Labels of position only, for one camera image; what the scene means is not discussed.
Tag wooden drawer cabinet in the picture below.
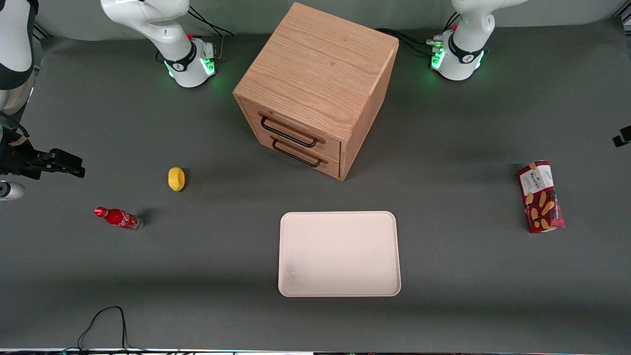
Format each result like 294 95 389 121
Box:
233 2 400 182

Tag black wire drawer handle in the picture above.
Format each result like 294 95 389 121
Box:
272 138 324 168
259 114 319 148

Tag wooden drawer front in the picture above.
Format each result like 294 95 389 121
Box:
239 97 342 163
254 124 342 179

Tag black right arm wrist cable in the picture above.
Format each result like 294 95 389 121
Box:
0 111 30 141

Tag black left arm base cables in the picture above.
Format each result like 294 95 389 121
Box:
375 12 461 58

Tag black arm base cables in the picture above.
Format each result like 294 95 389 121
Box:
375 12 461 58
187 5 235 61

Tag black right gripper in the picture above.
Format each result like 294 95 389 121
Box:
0 140 86 179

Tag yellow lemon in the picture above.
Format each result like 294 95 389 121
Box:
168 167 186 192

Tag red cola bottle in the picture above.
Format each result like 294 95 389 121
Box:
94 206 144 231

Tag cream plastic tray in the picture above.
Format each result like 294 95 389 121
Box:
278 211 402 297

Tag red cookie box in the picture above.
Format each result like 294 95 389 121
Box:
517 160 565 234

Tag black right arm base cables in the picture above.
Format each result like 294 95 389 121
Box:
187 5 235 61

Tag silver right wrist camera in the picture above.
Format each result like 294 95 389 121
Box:
0 181 26 201

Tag black cable on table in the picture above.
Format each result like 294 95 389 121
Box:
62 306 148 354

